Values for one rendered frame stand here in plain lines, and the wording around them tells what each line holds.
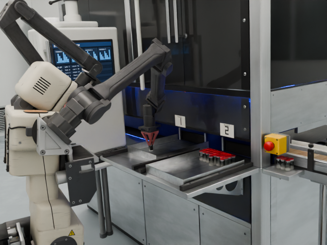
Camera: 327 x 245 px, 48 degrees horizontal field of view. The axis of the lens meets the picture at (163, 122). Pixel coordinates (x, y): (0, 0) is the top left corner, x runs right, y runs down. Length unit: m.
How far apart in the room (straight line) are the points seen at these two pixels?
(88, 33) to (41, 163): 1.06
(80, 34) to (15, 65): 4.63
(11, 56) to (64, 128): 5.64
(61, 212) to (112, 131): 1.03
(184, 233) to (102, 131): 0.77
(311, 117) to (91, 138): 1.22
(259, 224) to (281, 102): 0.55
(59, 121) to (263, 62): 0.85
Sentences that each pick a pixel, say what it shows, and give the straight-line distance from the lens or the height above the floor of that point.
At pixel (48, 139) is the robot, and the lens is 1.14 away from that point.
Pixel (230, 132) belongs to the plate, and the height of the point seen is 1.01.
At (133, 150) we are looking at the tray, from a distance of 1.89.
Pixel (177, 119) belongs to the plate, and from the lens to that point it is 1.96.
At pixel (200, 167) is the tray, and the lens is 1.62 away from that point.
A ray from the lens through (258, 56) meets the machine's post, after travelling 1.54.
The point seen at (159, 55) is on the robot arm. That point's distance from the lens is 1.32.
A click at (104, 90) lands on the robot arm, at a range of 1.20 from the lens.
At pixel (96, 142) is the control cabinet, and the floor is 0.87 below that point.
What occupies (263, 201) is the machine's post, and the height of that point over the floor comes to 0.73.
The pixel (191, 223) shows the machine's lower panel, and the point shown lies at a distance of 2.10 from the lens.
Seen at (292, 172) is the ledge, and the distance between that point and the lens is 1.59.
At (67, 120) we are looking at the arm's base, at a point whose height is 1.21.
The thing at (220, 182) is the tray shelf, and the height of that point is 0.88.
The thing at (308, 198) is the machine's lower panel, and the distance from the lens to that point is 1.99.
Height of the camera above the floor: 1.41
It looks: 12 degrees down
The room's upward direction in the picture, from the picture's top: 3 degrees counter-clockwise
